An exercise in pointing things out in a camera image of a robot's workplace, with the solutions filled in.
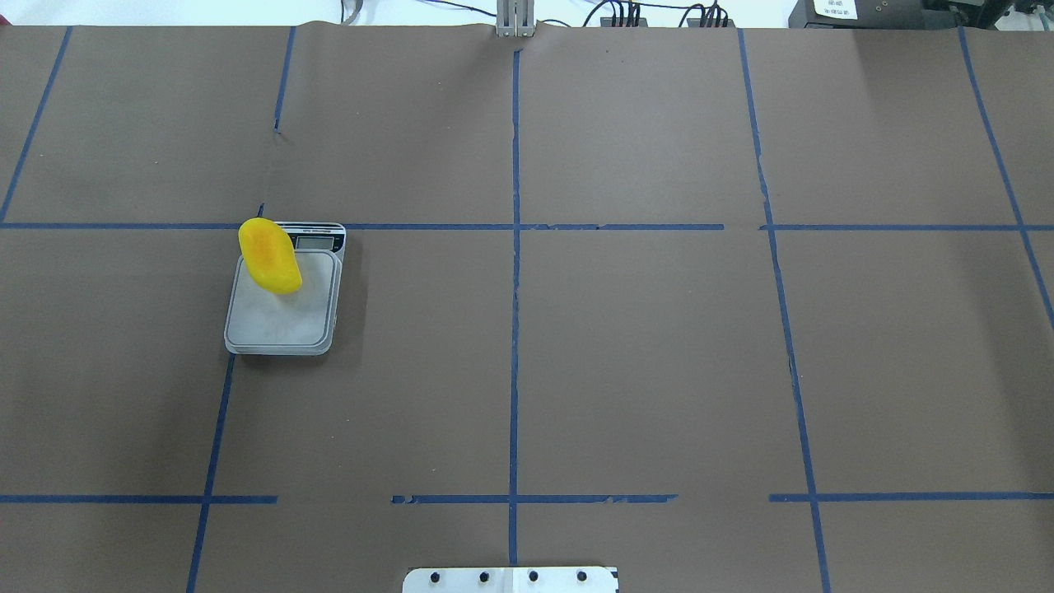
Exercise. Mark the black plug connectors right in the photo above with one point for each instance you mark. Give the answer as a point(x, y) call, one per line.
point(712, 16)

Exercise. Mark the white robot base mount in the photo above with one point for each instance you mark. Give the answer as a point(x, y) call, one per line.
point(512, 579)

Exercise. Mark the black plug connectors left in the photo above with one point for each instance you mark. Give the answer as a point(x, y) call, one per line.
point(624, 15)

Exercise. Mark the black plug connectors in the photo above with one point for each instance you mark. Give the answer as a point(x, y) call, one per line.
point(624, 15)
point(712, 16)

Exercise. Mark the aluminium frame post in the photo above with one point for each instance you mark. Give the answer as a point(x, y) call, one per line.
point(515, 18)

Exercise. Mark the yellow mango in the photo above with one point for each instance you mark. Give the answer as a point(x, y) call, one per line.
point(269, 256)

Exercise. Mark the black box with label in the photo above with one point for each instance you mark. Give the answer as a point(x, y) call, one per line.
point(872, 15)

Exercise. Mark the digital kitchen scale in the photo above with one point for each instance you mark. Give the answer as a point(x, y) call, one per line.
point(297, 324)

